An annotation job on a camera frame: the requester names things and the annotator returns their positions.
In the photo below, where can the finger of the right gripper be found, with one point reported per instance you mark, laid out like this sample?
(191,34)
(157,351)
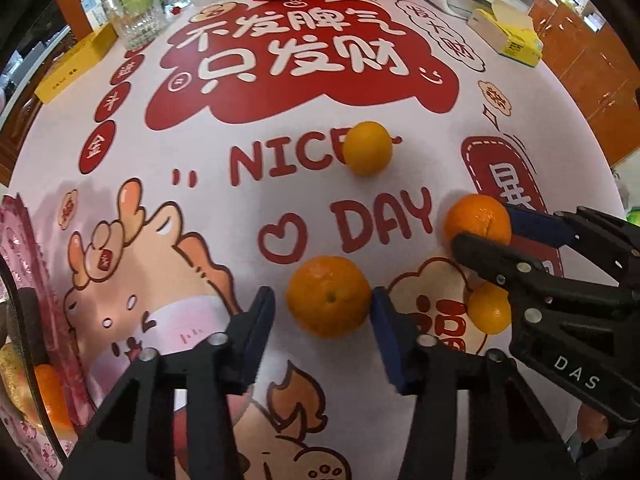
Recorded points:
(525,275)
(610,243)

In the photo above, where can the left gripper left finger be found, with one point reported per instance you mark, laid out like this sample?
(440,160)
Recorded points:
(131,436)

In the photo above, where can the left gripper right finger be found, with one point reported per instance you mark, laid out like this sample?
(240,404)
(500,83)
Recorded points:
(510,435)

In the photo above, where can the orange tangerine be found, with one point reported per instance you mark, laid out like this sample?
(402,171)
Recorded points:
(329,297)
(52,393)
(480,215)

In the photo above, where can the small yellow tangerine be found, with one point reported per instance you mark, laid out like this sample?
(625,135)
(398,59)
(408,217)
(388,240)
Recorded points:
(489,309)
(367,149)

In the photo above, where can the red apple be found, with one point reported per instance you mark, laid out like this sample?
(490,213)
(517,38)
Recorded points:
(15,382)

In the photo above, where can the dark green avocado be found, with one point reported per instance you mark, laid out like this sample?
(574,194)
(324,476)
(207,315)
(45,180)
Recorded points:
(34,340)

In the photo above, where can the pink plastic fruit bowl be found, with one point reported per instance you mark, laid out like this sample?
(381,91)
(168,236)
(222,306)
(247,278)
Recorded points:
(23,265)

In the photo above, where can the yellow tissue pack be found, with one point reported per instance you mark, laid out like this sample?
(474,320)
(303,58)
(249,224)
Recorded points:
(509,32)

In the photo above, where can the yellow tin box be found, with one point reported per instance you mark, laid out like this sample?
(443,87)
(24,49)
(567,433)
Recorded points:
(75,62)

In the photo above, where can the clear drinking glass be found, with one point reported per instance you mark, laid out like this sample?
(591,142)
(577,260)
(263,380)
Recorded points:
(136,22)

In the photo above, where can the white blue card box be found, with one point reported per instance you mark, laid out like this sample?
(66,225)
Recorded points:
(94,12)

